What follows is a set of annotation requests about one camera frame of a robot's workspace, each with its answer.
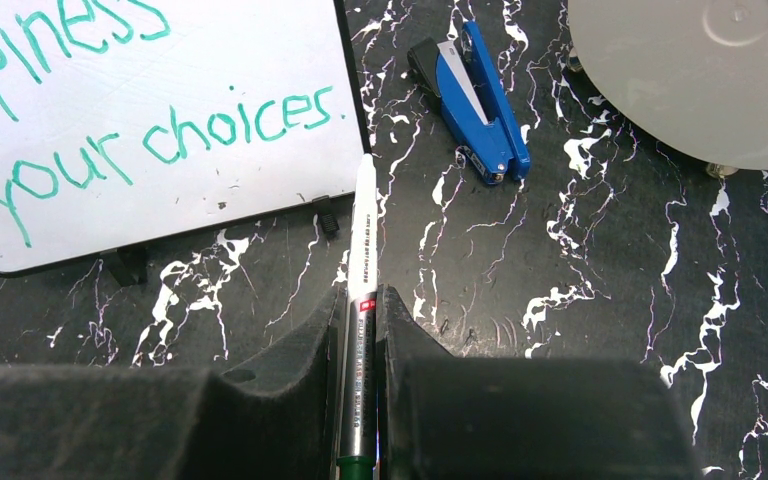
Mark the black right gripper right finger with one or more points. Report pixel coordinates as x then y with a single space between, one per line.
442 416

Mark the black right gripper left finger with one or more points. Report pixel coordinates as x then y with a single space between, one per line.
270 417

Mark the white marker pen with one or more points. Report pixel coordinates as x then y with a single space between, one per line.
357 450

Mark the white whiteboard black frame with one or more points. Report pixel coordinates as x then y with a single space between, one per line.
123 122

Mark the cream cylindrical container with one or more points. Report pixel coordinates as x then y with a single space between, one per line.
692 74

